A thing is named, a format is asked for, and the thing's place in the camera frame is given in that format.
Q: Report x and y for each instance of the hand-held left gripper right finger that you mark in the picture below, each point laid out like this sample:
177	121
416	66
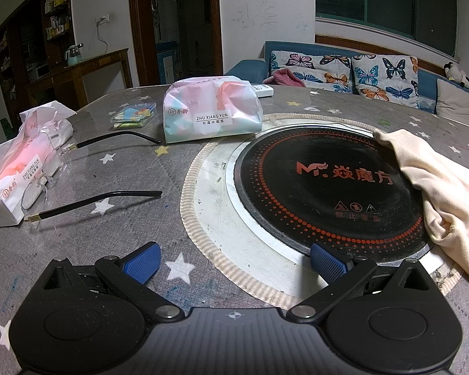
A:
328	264

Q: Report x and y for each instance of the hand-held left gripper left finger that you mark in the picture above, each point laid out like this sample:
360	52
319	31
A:
142	262

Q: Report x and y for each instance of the cream garment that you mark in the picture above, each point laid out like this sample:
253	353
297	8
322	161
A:
445	203

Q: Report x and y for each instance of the black round induction cooker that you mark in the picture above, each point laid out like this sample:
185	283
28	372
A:
316	203

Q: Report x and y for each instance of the black-armed eyeglasses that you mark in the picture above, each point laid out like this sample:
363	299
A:
148	193

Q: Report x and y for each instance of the grey star print tablecloth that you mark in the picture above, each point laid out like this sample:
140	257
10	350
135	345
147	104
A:
140	156

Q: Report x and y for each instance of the clear plastic box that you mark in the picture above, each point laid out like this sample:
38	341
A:
135	115

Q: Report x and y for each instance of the opened pink white tissue pack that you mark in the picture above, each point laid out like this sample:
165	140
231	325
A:
15	172

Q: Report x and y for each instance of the pastel tissue pack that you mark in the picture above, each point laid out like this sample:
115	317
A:
211	105

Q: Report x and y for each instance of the pink cloth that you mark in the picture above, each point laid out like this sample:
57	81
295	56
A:
287	78

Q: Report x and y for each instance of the butterfly print cushion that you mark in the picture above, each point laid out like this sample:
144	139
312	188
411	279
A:
316	64
387	78

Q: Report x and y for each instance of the white storage cabinet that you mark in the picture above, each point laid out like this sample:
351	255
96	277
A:
167	66

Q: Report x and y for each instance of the dark wooden sideboard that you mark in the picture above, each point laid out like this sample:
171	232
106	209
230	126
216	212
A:
97	64

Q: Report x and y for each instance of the grey cushion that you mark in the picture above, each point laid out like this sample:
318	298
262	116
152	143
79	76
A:
457	103

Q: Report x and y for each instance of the blue sofa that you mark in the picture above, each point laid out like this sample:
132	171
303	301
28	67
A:
250	68

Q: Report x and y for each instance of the white microwave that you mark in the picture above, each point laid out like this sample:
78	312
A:
39	72

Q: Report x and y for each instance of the electric kettle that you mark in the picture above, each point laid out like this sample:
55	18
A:
74	56

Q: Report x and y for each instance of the plush toy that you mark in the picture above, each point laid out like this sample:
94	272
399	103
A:
453	72

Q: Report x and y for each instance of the window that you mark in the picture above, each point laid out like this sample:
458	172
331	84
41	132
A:
375	0

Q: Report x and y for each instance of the dark wooden shelf cabinet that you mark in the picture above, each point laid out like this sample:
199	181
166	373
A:
56	7

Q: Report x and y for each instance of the dark wooden door frame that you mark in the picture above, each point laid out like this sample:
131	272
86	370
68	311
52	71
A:
140	27

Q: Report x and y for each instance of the wall socket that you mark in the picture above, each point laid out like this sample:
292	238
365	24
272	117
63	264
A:
101	19

